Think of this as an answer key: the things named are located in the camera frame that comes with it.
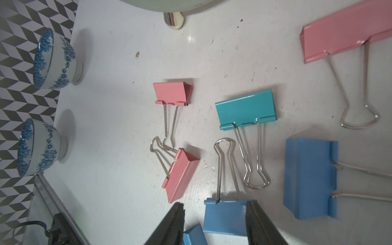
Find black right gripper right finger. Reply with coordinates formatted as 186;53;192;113
246;200;288;245

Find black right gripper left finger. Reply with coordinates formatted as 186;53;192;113
145;202;185;245

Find blue binder clip low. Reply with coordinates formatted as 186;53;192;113
203;137;250;236

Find teal binder clip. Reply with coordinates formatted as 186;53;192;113
215;89;277;189

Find blue binder clip lower left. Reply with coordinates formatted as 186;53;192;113
183;224;207;245

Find blue binder clip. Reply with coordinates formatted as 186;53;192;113
283;137;392;221
183;224;207;245

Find pink binder clip lower left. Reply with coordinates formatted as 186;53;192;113
150;136;200;204

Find pink binder clip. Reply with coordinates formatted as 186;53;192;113
153;82;194;151
300;1;392;130
150;136;200;204

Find blue binder clip centre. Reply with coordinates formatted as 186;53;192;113
283;137;392;221

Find pink binder clip centre top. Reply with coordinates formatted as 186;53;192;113
300;1;392;130

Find blue patterned bowl near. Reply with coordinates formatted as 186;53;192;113
17;118;68;178

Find blue patterned bowl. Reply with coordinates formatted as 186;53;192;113
17;118;68;178
33;28;83;89

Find blue patterned bowl far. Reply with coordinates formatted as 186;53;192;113
33;28;83;89

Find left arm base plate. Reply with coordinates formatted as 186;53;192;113
48;213;82;245

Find aluminium front rail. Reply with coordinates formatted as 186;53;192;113
22;174;90;245

